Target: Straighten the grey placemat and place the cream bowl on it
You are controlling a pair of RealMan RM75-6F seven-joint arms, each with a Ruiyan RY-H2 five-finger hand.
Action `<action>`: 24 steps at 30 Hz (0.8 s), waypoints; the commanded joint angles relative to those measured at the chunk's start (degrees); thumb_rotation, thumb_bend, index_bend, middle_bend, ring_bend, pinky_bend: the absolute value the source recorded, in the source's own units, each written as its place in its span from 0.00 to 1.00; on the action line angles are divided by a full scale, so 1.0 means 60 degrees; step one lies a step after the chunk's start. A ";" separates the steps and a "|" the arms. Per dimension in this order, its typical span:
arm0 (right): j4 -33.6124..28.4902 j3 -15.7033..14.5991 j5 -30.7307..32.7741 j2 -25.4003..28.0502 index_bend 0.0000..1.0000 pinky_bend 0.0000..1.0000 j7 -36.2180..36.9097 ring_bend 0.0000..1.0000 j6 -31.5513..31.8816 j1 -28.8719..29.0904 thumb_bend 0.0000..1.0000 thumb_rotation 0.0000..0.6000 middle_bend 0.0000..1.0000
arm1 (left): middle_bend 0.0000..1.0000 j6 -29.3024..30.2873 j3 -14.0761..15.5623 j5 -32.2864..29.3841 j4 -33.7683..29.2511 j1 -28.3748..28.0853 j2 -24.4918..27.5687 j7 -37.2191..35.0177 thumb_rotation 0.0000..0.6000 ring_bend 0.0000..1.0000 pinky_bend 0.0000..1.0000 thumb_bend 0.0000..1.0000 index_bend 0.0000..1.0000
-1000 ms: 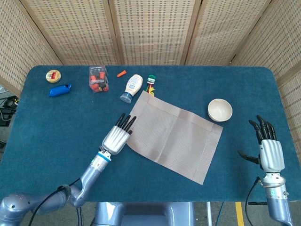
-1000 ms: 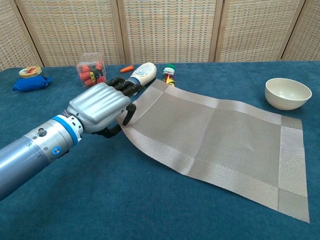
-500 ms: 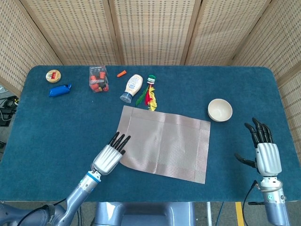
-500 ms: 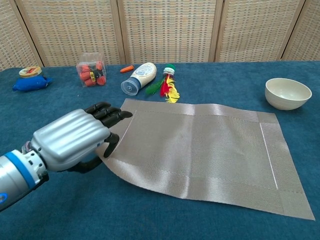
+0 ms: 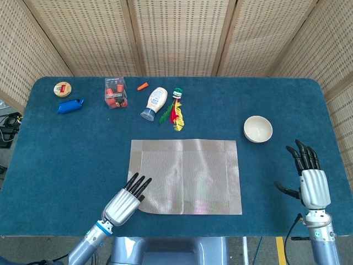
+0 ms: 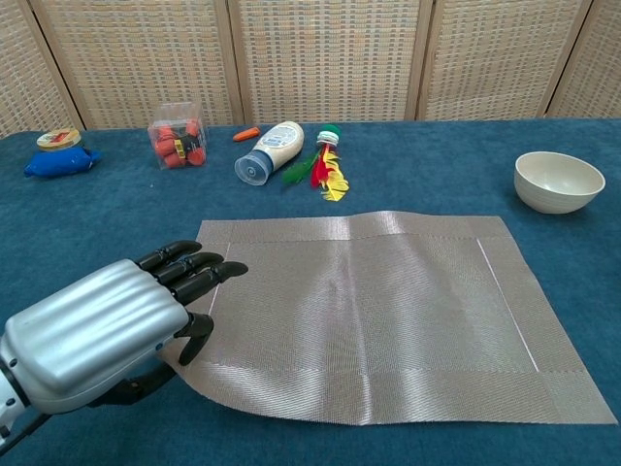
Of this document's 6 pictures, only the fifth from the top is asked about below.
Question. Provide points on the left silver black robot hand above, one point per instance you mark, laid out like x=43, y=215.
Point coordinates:
x=121, y=207

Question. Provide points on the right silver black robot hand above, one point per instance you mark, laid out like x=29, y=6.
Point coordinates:
x=314, y=187

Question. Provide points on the beige woven placemat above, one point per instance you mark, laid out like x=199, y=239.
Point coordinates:
x=190, y=176

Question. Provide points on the white round bowl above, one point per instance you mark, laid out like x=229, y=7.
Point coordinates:
x=257, y=128

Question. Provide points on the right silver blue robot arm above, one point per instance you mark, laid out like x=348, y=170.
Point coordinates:
x=324, y=245

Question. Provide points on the gray blue robot torso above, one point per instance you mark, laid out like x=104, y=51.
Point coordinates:
x=171, y=251

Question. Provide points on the white table leg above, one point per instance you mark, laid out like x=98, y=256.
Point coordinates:
x=245, y=251

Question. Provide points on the white mayonnaise squeeze bottle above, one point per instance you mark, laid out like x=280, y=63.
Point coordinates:
x=155, y=102

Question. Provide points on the colourful feather shuttlecock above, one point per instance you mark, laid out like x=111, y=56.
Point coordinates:
x=176, y=110

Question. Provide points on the clear box with orange caps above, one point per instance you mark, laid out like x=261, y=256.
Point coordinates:
x=115, y=94

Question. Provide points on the blue fish toy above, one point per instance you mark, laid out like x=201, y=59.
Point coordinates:
x=69, y=106

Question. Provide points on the small orange plastic piece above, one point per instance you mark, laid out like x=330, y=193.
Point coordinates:
x=143, y=86

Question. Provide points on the small yellow-lid jar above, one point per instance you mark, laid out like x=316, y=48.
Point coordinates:
x=63, y=89

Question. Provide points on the woven bamboo folding screen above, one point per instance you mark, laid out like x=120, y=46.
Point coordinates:
x=179, y=36

